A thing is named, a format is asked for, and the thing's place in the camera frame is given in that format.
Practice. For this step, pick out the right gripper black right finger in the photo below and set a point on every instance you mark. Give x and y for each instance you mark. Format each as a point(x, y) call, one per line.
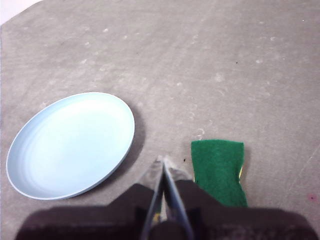
point(237, 225)

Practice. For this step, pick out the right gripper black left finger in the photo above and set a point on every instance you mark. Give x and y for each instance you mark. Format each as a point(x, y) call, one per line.
point(100, 225)

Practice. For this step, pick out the light blue round plate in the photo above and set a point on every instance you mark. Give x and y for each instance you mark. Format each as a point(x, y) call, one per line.
point(70, 147)

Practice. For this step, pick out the yellow sponge with green pad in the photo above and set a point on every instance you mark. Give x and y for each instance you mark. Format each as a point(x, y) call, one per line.
point(217, 170)

